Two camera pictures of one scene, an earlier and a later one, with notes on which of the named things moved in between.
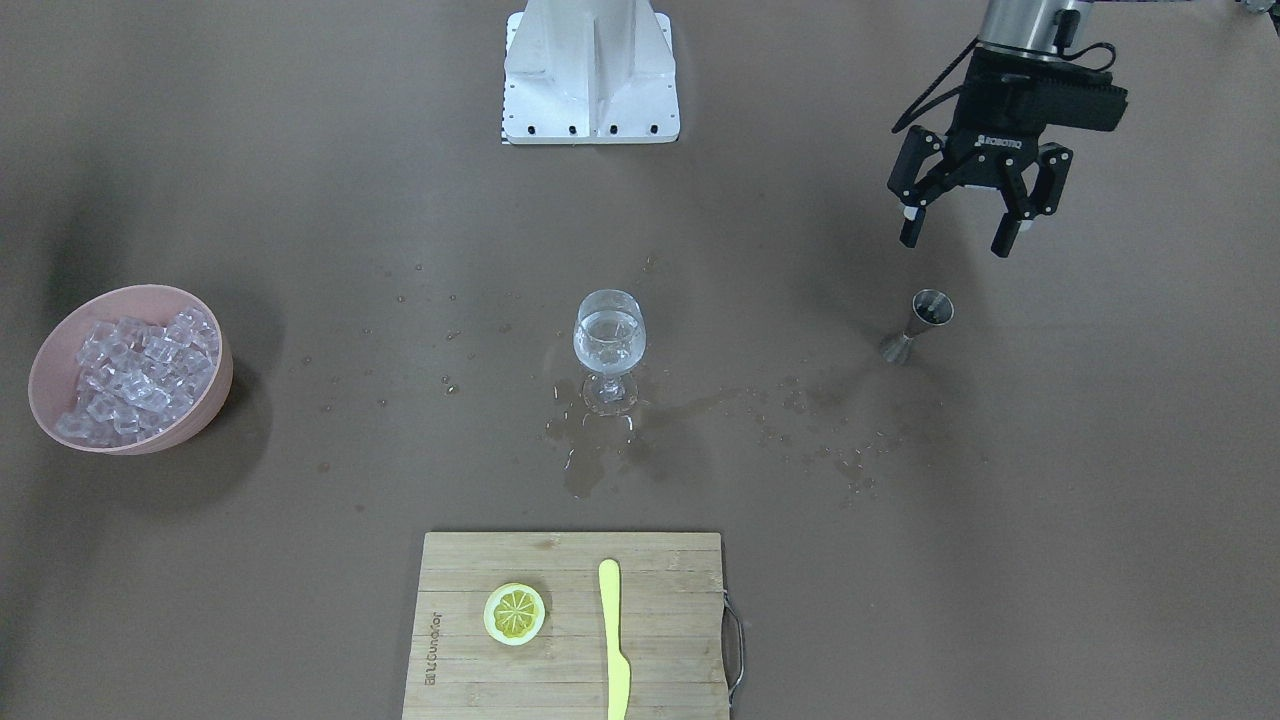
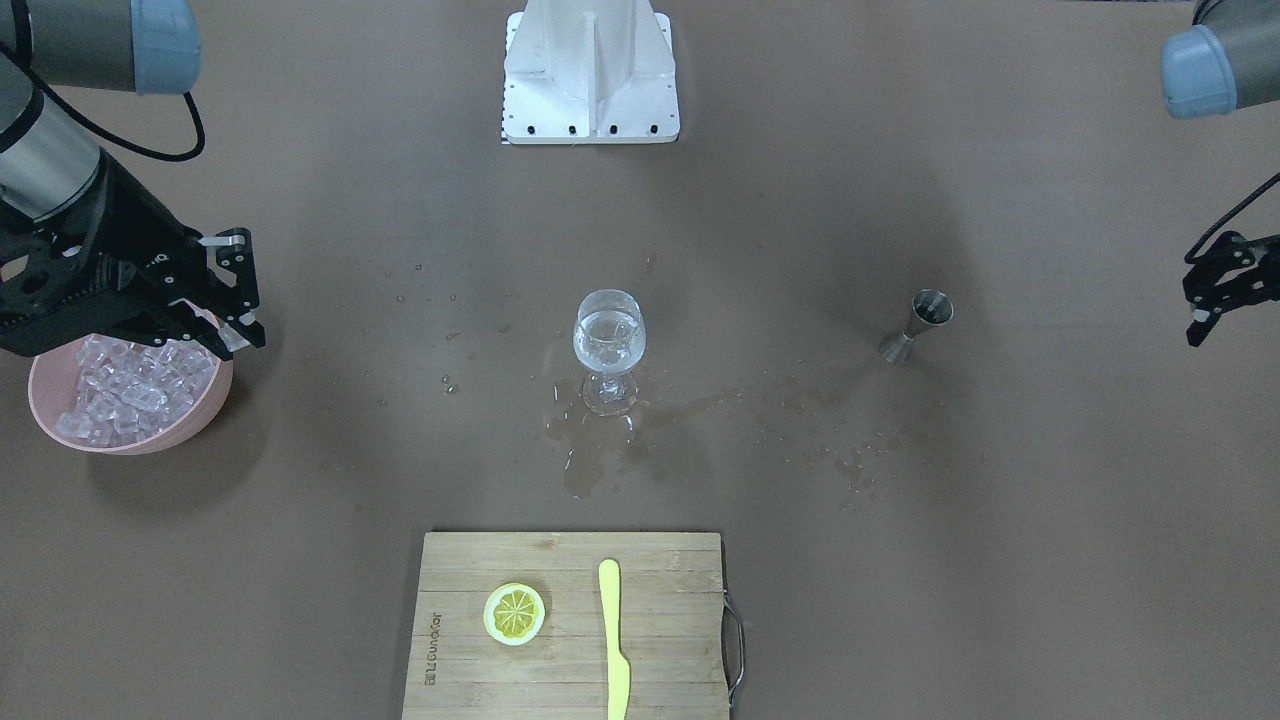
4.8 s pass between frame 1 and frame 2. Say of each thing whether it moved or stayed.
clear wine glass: stayed
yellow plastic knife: stayed
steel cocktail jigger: stayed
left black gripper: moved
